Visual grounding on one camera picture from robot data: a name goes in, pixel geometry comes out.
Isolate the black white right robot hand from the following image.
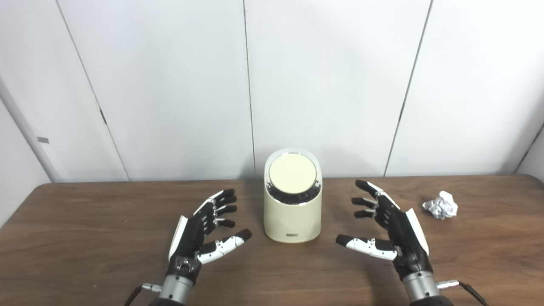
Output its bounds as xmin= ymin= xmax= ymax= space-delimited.
xmin=336 ymin=179 xmax=434 ymax=281

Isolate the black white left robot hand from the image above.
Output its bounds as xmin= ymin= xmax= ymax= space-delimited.
xmin=167 ymin=189 xmax=252 ymax=284

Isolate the foil ball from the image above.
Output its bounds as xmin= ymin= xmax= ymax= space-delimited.
xmin=422 ymin=191 xmax=459 ymax=220

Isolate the round cream bin lid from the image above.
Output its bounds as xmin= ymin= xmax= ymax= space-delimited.
xmin=269 ymin=153 xmax=317 ymax=196

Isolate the cream-colored cylindrical bin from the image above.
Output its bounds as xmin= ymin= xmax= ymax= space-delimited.
xmin=263 ymin=147 xmax=323 ymax=244

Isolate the black bin liner bag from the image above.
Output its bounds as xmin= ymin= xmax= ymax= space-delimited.
xmin=267 ymin=181 xmax=320 ymax=206

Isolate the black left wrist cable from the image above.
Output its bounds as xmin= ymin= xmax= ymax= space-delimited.
xmin=125 ymin=283 xmax=163 ymax=306

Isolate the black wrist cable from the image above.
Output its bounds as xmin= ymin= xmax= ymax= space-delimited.
xmin=125 ymin=283 xmax=163 ymax=306
xmin=438 ymin=280 xmax=489 ymax=306

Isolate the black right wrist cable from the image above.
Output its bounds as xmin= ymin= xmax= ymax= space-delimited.
xmin=438 ymin=280 xmax=489 ymax=306

